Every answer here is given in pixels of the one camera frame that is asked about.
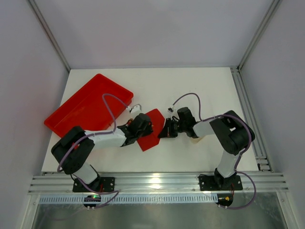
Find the red paper napkin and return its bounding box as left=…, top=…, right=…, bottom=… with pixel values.
left=137, top=109, right=165, bottom=152

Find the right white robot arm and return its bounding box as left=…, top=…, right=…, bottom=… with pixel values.
left=158, top=107, right=255, bottom=192

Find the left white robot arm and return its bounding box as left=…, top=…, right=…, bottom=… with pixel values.
left=51, top=113, right=153, bottom=194

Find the cream utensil case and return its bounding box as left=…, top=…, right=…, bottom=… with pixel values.
left=191, top=137, right=203, bottom=144

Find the red plastic tray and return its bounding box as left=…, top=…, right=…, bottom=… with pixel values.
left=44, top=73, right=133, bottom=137

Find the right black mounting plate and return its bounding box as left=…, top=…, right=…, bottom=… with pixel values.
left=198, top=174, right=243, bottom=191

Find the black mounting plate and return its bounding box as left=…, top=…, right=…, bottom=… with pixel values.
left=198, top=174, right=243, bottom=191
left=72, top=177, right=115, bottom=193

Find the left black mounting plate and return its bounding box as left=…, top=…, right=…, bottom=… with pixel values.
left=72, top=177, right=115, bottom=193

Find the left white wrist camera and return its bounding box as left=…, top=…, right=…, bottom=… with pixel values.
left=127, top=104, right=142, bottom=114

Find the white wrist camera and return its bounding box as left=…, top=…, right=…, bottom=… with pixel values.
left=168, top=104, right=175, bottom=113
left=127, top=104, right=142, bottom=114

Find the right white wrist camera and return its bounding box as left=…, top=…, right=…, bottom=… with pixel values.
left=168, top=104, right=175, bottom=113

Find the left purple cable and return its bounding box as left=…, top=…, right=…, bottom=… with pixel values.
left=57, top=93, right=132, bottom=210

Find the purple cable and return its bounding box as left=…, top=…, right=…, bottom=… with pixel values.
left=57, top=93, right=132, bottom=210
left=170, top=93, right=258, bottom=210

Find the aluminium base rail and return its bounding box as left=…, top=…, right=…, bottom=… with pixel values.
left=28, top=172, right=289, bottom=195

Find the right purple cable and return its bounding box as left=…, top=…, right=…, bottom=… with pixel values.
left=170, top=93, right=258, bottom=210

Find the slotted white cable duct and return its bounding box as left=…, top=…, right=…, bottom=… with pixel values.
left=39, top=193, right=218, bottom=204

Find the right aluminium side rail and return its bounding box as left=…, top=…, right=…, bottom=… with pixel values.
left=230, top=66, right=273, bottom=173

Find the left aluminium frame post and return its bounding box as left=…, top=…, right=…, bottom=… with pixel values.
left=26, top=0, right=71, bottom=72

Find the aluminium frame post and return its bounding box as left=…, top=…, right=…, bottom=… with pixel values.
left=26, top=0, right=71, bottom=72
left=237, top=0, right=282, bottom=72

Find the right aluminium frame post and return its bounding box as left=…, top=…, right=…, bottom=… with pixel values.
left=237, top=0, right=282, bottom=72

